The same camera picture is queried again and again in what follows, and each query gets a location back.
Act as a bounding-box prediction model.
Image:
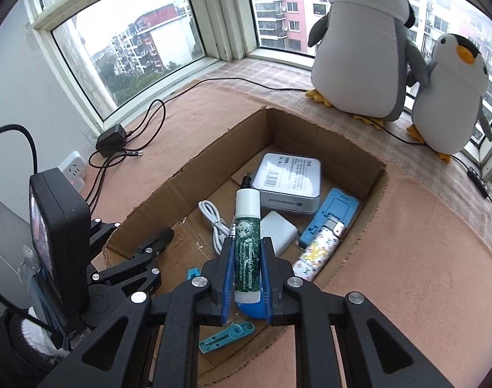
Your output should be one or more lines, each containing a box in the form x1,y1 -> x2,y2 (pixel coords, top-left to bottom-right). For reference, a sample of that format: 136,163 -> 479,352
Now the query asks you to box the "white charger plug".
261,210 -> 299,258

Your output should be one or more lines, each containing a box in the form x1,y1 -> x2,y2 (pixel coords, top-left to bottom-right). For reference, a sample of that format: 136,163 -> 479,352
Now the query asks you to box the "white wall socket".
58,151 -> 87,192

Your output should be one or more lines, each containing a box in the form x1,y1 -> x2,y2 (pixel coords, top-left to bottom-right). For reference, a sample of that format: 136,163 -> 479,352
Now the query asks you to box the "brown cardboard box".
102,107 -> 388,376

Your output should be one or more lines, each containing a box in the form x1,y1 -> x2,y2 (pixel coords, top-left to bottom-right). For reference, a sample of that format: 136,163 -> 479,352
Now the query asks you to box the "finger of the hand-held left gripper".
89,218 -> 122,269
90,228 -> 176,296

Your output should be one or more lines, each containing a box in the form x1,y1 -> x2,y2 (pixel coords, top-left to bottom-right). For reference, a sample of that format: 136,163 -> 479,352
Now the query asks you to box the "white window frame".
26,0 -> 492,182

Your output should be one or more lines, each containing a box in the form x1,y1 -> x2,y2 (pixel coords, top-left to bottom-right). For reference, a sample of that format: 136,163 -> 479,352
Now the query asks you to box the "light blue phone stand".
298,188 -> 360,247

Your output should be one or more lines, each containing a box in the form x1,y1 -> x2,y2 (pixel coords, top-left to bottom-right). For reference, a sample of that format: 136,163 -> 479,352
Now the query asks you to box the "patterned lighter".
291,220 -> 348,281

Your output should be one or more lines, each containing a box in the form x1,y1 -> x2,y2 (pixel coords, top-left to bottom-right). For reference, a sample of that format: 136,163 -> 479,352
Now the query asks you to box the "large penguin plush toy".
305,0 -> 428,130

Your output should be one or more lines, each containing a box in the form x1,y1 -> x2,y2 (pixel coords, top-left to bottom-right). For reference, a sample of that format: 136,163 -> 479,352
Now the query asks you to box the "white and green lip balm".
234,188 -> 263,304

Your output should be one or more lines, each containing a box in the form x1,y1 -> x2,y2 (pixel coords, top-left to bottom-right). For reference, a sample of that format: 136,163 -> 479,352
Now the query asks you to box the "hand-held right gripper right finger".
260,238 -> 457,388

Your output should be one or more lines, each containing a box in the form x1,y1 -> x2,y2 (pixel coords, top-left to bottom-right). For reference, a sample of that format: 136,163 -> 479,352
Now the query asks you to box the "person's left forearm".
0,303 -> 73,388

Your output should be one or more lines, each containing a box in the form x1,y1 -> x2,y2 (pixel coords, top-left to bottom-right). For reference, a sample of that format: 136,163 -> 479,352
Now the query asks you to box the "black power cable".
86,77 -> 492,213

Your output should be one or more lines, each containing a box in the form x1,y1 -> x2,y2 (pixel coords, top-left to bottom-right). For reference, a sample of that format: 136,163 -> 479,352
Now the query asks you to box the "white usb cable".
198,200 -> 234,255

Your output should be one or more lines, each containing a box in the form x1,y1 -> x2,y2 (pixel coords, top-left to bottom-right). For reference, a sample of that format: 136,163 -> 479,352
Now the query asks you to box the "black inline cable controller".
467,167 -> 490,199

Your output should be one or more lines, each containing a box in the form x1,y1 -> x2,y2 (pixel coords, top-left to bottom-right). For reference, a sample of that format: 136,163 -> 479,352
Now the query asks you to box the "blue round tape measure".
237,301 -> 271,321

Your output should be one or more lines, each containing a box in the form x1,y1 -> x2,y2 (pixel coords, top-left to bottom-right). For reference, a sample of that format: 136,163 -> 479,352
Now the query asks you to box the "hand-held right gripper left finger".
36,238 -> 236,388

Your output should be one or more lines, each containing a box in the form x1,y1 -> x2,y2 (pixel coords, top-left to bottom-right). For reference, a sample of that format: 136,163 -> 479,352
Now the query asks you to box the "checked cloth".
181,59 -> 492,195

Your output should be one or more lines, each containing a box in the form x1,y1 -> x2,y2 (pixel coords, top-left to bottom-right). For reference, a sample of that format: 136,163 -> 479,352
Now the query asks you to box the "grey tin box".
252,152 -> 323,216

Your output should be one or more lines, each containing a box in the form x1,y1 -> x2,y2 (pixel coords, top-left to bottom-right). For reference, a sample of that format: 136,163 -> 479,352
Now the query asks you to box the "small penguin plush toy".
405,33 -> 492,163

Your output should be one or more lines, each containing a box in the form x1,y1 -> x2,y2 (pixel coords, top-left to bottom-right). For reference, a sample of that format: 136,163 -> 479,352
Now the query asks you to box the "black power adapter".
96,124 -> 127,157

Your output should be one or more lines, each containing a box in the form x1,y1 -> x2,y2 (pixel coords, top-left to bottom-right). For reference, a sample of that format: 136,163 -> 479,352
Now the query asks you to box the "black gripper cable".
0,125 -> 38,324

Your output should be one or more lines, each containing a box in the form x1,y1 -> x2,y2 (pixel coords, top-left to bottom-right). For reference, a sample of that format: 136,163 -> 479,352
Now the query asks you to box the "teal keychain tool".
198,321 -> 255,355

